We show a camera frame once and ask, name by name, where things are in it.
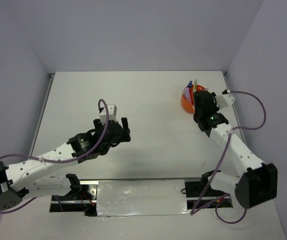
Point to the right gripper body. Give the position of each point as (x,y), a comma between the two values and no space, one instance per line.
(214,102)

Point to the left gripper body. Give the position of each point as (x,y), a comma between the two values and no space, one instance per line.
(97,123)

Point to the yellow gel pen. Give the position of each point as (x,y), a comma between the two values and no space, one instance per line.
(195,85)

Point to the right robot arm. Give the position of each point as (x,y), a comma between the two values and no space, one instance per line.
(240,173)

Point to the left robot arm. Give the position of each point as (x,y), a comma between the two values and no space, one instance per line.
(39,176)

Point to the orange round divided container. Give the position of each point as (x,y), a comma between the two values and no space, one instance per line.
(187,100)

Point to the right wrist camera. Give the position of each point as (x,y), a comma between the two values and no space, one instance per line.
(224,100)

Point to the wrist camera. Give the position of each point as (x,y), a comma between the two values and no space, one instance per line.
(111,114)
(224,100)

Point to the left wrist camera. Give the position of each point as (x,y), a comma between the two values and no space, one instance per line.
(111,114)

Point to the reflective silver base plate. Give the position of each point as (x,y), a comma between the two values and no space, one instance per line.
(129,198)

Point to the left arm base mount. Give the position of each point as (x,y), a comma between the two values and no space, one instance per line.
(81,198)

